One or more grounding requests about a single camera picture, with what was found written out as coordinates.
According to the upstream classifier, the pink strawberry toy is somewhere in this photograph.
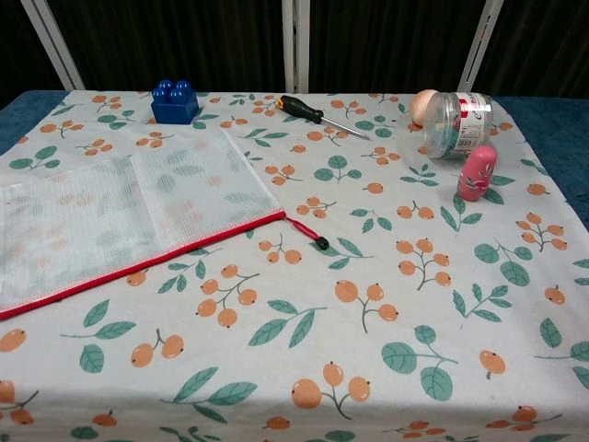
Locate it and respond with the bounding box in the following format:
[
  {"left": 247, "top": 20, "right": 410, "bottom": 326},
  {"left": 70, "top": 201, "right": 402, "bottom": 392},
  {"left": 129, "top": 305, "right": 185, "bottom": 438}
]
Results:
[{"left": 455, "top": 145, "right": 499, "bottom": 203}]

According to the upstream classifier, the black yellow handle screwdriver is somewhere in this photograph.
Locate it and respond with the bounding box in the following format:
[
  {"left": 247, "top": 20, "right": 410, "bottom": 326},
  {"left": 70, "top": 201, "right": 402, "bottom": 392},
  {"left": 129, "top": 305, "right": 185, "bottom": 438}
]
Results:
[{"left": 275, "top": 94, "right": 372, "bottom": 141}]

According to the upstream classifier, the peach coloured egg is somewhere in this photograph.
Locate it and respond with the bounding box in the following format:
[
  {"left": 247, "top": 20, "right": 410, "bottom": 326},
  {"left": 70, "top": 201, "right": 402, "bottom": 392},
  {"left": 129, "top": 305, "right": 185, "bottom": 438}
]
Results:
[{"left": 409, "top": 88, "right": 439, "bottom": 128}]

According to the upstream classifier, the blue toy brick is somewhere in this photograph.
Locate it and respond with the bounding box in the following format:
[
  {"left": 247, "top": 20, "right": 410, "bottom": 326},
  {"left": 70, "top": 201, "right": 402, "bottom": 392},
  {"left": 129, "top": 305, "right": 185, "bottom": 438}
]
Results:
[{"left": 150, "top": 79, "right": 201, "bottom": 125}]

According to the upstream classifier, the clear plastic jar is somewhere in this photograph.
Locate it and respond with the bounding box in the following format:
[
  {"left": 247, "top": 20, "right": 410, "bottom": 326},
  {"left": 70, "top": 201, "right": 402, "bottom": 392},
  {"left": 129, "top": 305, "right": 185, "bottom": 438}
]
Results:
[{"left": 422, "top": 91, "right": 496, "bottom": 161}]

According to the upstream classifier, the floral fruit print tablecloth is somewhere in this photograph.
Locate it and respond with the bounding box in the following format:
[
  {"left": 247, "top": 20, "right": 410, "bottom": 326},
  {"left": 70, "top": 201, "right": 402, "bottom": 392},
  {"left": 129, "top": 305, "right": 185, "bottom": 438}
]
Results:
[{"left": 0, "top": 90, "right": 589, "bottom": 442}]

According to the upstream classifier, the black pleated curtain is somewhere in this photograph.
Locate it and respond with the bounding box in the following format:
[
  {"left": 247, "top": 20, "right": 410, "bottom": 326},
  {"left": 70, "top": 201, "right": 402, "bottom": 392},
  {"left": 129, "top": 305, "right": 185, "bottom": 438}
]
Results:
[{"left": 0, "top": 0, "right": 589, "bottom": 111}]

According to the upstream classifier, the white metal frame post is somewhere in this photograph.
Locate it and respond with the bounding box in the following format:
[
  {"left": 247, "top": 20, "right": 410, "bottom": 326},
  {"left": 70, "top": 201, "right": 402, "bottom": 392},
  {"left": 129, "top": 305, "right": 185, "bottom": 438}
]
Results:
[
  {"left": 20, "top": 0, "right": 87, "bottom": 91},
  {"left": 456, "top": 0, "right": 505, "bottom": 96},
  {"left": 281, "top": 0, "right": 312, "bottom": 92}
]

